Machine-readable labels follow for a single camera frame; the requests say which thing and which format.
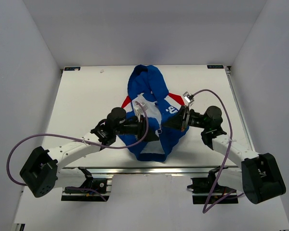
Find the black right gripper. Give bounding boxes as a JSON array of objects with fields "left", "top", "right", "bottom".
[{"left": 162, "top": 105, "right": 209, "bottom": 132}]

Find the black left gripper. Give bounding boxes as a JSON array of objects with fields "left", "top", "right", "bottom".
[{"left": 114, "top": 114, "right": 159, "bottom": 143}]

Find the blue white red hooded jacket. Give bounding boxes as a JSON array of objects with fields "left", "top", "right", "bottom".
[{"left": 121, "top": 64, "right": 188, "bottom": 162}]

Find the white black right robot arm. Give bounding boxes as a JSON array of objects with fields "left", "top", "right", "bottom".
[{"left": 162, "top": 106, "right": 286, "bottom": 204}]

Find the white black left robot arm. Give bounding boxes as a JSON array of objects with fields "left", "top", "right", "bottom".
[{"left": 20, "top": 107, "right": 159, "bottom": 198}]

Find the blue right corner label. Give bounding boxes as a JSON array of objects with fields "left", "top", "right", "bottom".
[{"left": 207, "top": 64, "right": 224, "bottom": 69}]

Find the blue corner label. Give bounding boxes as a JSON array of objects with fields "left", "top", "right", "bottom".
[
  {"left": 64, "top": 67, "right": 80, "bottom": 71},
  {"left": 207, "top": 64, "right": 224, "bottom": 69}
]

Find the blue left corner label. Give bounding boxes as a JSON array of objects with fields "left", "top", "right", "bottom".
[{"left": 64, "top": 67, "right": 80, "bottom": 71}]

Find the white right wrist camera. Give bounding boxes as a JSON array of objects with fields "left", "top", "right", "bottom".
[{"left": 183, "top": 91, "right": 195, "bottom": 109}]

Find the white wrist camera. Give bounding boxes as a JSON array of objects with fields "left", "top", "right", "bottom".
[
  {"left": 183, "top": 91, "right": 195, "bottom": 109},
  {"left": 133, "top": 101, "right": 147, "bottom": 119}
]

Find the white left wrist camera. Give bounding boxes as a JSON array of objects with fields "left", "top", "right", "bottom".
[{"left": 133, "top": 101, "right": 147, "bottom": 119}]

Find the aluminium front table rail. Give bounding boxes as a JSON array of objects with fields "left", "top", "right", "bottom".
[{"left": 60, "top": 166, "right": 241, "bottom": 175}]

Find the aluminium right side rail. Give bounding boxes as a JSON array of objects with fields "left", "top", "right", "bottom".
[{"left": 224, "top": 66, "right": 254, "bottom": 151}]

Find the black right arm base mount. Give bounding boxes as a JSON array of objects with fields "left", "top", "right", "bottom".
[{"left": 187, "top": 167, "right": 238, "bottom": 205}]

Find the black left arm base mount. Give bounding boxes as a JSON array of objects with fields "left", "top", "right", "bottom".
[{"left": 61, "top": 167, "right": 111, "bottom": 202}]

